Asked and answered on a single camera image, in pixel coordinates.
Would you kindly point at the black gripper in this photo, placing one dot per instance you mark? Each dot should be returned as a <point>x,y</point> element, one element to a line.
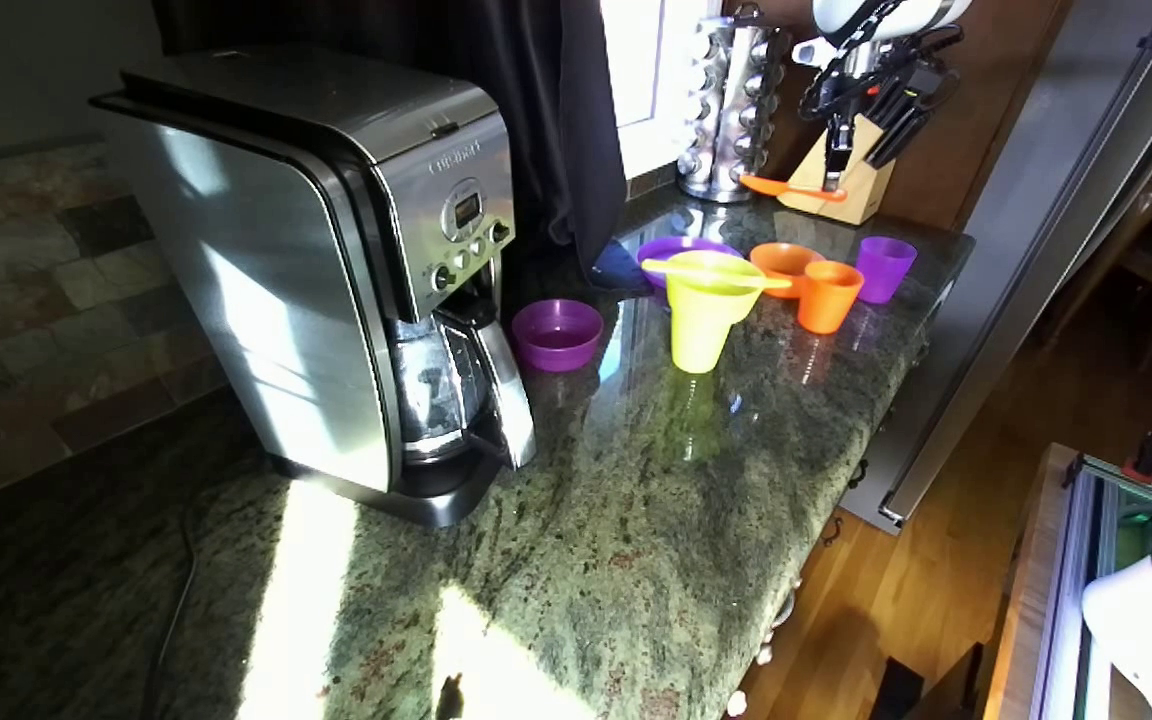
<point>857,81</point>

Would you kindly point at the wooden knife block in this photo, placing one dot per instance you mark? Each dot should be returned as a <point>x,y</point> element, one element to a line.
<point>870,203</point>

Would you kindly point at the yellow-green plastic knife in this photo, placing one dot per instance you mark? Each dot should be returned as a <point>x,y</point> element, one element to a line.
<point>654,265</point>

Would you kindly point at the chrome spice rack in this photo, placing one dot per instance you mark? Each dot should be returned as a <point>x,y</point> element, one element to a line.
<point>729,122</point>

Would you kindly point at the purple plastic cup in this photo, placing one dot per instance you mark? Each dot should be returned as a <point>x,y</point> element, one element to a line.
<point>557,334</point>
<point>884,265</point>

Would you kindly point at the orange plastic cup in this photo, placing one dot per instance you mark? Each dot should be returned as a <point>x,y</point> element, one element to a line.
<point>827,301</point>

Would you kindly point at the stainless steel refrigerator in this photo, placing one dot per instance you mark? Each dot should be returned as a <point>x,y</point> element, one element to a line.
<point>1040,187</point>

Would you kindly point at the bright window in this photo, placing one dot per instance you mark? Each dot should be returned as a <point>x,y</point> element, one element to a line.
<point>641,81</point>

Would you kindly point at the yellow-green plastic cup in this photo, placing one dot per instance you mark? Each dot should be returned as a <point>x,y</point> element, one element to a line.
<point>699,347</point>

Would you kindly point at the glass coffee carafe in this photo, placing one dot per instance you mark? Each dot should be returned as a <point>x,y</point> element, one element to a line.
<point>438,394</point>

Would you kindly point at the metal framed glass cabinet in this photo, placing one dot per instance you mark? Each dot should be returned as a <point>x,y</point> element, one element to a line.
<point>1068,586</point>

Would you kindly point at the black box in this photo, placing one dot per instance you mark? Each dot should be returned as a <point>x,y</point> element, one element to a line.
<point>930,684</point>

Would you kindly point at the stainless steel coffee maker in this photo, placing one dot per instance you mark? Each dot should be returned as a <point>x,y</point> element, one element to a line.
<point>281,241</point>

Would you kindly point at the white and black device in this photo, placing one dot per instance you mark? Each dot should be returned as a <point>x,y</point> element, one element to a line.
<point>1151,626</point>

